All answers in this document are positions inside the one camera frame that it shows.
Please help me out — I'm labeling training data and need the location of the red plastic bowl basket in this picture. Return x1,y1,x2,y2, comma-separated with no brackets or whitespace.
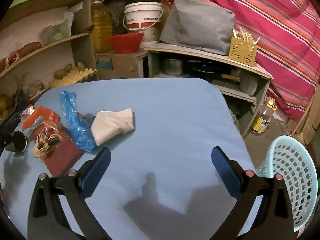
109,32,145,54

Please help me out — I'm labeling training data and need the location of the small steel pot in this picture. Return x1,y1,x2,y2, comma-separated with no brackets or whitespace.
161,58,184,77

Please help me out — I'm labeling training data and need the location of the black plastic crate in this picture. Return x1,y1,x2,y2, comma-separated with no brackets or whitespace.
0,110,23,145

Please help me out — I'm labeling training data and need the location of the white cloth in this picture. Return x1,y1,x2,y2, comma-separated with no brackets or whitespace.
90,108,135,146

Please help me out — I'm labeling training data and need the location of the clear bag of vegetables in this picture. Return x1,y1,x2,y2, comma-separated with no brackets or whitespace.
41,21,70,44

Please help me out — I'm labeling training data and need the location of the grey cloth cover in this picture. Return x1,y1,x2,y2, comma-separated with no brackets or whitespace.
159,0,236,55

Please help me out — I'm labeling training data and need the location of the large potato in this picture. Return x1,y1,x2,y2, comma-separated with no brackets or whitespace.
54,64,73,78

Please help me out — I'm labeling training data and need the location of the clear plastic bottle yellow label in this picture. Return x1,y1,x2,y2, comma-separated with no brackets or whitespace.
251,99,278,136

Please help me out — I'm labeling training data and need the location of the straw broom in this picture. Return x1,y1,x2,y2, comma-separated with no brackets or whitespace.
291,127,304,140

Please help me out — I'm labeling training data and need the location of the cardboard box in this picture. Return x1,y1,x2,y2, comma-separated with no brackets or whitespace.
96,51,148,80

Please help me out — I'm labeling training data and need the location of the brown paper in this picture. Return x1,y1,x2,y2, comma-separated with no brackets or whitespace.
33,131,62,159

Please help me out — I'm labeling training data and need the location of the yellow egg tray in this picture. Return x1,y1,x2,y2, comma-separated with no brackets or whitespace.
49,67,97,88

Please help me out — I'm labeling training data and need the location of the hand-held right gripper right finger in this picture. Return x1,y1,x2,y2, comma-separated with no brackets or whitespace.
211,146,294,240

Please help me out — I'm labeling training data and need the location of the brown sweet potato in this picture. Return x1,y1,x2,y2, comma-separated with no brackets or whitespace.
16,42,42,57

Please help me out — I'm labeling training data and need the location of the white plastic bucket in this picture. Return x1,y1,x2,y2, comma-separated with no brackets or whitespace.
123,2,164,43

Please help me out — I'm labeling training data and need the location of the light blue plastic basket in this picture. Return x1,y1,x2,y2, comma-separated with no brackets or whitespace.
255,135,318,232

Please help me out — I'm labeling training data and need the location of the tall wooden shelf unit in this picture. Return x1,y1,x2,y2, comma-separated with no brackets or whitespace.
0,0,94,100

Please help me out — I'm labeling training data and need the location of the bundle of wooden chopsticks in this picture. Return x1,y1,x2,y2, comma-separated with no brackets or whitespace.
232,27,261,43

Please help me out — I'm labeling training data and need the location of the dark red cardboard piece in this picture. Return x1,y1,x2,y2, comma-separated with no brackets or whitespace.
44,139,85,178

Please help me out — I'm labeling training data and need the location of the red striped blanket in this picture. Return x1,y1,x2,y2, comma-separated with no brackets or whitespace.
160,0,320,122

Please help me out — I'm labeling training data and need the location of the stack of cardboard boxes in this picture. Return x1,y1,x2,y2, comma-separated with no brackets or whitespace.
297,82,320,145

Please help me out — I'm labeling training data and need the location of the black pan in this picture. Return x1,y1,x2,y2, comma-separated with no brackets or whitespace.
186,61,222,74

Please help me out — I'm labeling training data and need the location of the yellow utensil holder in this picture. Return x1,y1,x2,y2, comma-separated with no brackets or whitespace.
228,36,258,67

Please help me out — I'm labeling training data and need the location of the orange-red wrapper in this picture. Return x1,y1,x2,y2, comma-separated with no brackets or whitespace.
21,105,60,132

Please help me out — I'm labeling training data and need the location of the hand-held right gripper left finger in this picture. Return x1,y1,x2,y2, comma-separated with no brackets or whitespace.
27,147,112,240

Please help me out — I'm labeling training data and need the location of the grey pot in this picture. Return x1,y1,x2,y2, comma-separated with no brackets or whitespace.
240,74,259,95

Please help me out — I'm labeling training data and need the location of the large yellow oil bottle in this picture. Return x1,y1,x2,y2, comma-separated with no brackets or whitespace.
90,0,114,55

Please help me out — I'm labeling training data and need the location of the low wooden cabinet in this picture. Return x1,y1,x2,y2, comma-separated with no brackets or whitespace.
144,42,275,138

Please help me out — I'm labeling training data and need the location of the blue plastic bag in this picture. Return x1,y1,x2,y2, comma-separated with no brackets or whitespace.
59,89,95,153

